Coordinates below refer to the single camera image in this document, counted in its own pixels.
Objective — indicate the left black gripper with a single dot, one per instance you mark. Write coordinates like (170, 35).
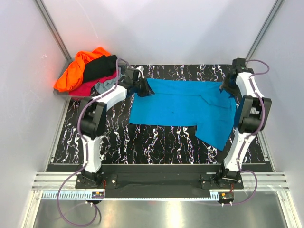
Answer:
(147, 90)

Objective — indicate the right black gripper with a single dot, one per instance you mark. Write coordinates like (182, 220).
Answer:
(233, 91)

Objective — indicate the blue t shirt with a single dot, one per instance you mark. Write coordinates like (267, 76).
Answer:
(185, 104)

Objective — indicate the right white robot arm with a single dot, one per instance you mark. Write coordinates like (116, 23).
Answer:
(250, 119)

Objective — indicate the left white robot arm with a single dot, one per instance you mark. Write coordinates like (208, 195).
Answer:
(91, 122)

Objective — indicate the grey t shirt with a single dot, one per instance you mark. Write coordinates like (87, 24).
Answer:
(105, 83)

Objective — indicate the black t shirt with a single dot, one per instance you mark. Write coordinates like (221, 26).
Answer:
(99, 68)

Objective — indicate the magenta t shirt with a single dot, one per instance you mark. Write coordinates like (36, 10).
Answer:
(84, 89)

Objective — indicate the orange t shirt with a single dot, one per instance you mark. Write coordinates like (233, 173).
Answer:
(72, 77)

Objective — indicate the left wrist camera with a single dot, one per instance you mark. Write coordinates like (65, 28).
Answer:
(141, 70)

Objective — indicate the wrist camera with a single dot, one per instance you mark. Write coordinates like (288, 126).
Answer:
(239, 66)
(141, 70)

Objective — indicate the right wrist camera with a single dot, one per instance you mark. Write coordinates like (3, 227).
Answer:
(239, 66)

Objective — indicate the aluminium frame rail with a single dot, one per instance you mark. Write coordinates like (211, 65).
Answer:
(53, 181)

